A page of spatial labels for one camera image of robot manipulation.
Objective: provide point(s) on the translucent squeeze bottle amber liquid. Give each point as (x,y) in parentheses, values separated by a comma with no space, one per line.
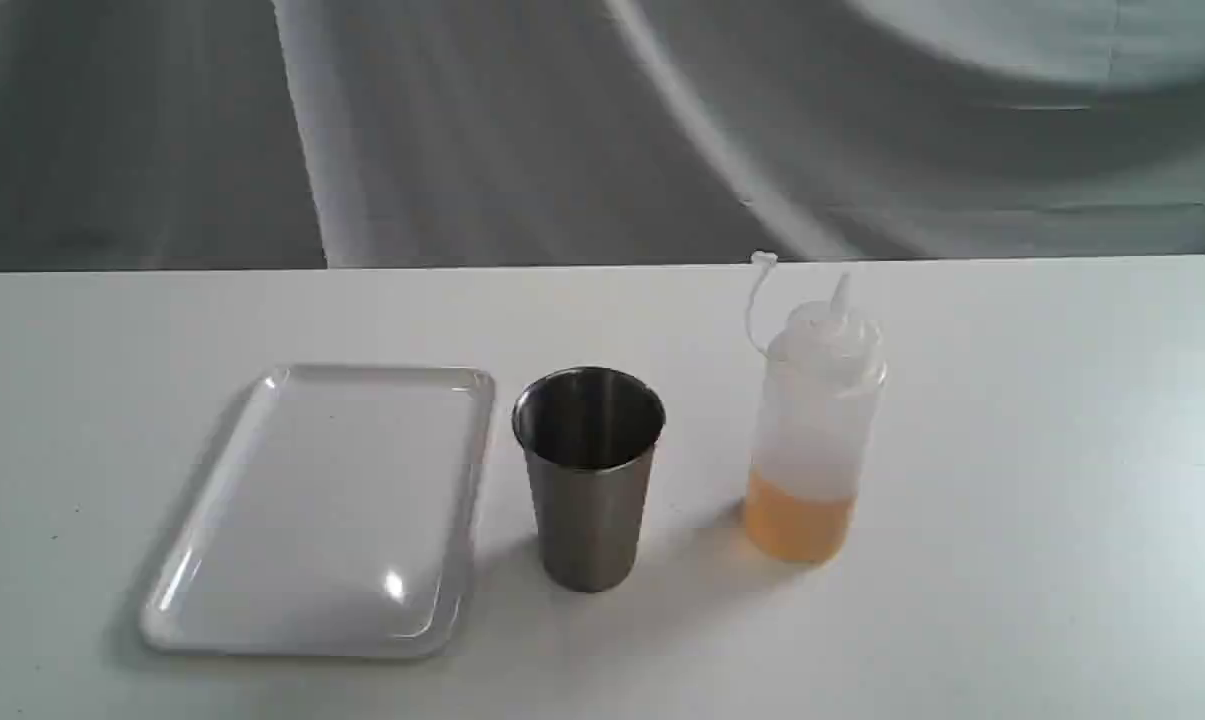
(824,374)

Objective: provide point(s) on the stainless steel cup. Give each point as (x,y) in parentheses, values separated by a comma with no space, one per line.
(588,436)

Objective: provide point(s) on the white plastic tray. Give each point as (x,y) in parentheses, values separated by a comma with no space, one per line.
(335,520)

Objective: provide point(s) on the grey fabric backdrop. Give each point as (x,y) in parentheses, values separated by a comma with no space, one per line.
(216,135)

